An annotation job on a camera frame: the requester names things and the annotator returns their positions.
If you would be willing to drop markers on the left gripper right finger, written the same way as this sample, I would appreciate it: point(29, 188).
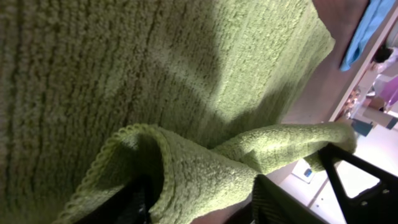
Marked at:
point(272, 205)

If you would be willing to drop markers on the light green cloth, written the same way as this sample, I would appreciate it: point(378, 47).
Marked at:
point(191, 93)

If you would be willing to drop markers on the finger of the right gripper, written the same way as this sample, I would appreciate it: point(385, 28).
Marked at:
point(365, 193)

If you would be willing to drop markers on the blue cloth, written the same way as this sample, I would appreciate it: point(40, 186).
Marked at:
point(372, 18)

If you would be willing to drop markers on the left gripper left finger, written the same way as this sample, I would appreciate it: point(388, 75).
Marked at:
point(128, 206)

